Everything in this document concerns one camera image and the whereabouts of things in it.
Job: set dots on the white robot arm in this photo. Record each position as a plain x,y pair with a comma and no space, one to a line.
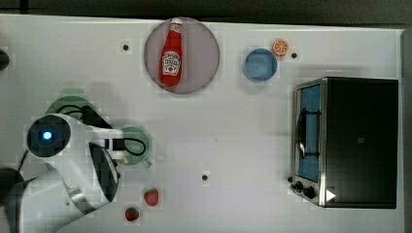
82,176

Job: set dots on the green mug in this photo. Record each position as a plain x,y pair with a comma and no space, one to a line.
137,146

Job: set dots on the grey round plate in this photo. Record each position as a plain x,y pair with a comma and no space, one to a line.
201,55

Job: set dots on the red ketchup bottle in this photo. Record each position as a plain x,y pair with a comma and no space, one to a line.
171,59

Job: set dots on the blue bowl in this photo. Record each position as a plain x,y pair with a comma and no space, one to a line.
260,65

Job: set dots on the light red toy strawberry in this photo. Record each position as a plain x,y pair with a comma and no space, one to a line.
151,197

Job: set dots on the orange slice toy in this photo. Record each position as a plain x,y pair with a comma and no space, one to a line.
280,47

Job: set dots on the dark red toy strawberry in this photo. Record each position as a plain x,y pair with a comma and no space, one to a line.
131,214

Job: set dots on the green oval bowl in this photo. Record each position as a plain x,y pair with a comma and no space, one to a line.
72,106

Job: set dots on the black toaster oven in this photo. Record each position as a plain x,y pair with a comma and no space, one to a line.
345,142

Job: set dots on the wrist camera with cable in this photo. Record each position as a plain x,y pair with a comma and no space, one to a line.
95,120

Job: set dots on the black cylinder post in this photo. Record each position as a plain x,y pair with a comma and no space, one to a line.
4,60

